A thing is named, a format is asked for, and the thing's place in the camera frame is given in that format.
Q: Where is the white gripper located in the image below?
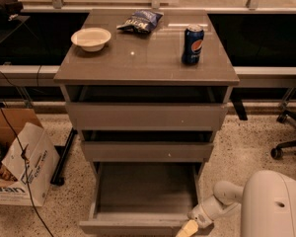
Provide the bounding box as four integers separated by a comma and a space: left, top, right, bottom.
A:
176, 195, 237, 237

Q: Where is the grey bottom drawer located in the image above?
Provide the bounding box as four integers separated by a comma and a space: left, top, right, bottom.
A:
80, 162, 201, 237

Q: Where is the grey drawer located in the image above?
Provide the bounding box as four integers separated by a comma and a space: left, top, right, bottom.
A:
80, 162, 201, 237
81, 141, 213, 162
66, 103, 227, 131

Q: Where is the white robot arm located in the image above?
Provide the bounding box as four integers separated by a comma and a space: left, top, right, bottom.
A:
176, 171, 296, 237

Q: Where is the grey middle drawer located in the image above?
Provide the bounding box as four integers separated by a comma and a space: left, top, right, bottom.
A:
81, 141, 213, 162

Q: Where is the grey drawer cabinet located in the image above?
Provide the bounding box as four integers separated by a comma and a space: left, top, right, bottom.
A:
53, 8, 240, 183

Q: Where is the grey top drawer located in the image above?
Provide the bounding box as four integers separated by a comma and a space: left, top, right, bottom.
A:
66, 103, 227, 131

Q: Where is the black office chair base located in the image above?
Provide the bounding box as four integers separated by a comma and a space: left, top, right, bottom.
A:
270, 109, 296, 160

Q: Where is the black desk leg right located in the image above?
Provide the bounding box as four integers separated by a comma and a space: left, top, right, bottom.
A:
230, 90, 248, 120

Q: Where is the black desk leg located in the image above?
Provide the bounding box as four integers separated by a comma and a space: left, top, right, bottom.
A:
50, 128, 77, 186
230, 90, 248, 120

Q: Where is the black desk leg left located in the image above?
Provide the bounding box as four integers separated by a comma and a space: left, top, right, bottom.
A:
50, 128, 77, 186

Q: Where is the cardboard box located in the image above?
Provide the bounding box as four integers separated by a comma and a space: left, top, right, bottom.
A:
0, 108, 59, 206

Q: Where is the blue pepsi can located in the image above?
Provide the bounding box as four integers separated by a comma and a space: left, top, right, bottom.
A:
182, 24, 204, 65

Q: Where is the white bowl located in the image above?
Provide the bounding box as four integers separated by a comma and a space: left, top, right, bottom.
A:
71, 28, 111, 52

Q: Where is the blue chip bag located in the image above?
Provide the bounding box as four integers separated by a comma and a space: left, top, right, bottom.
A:
116, 10, 164, 34

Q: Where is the black cable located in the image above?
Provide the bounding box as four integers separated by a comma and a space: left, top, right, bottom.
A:
0, 64, 55, 237

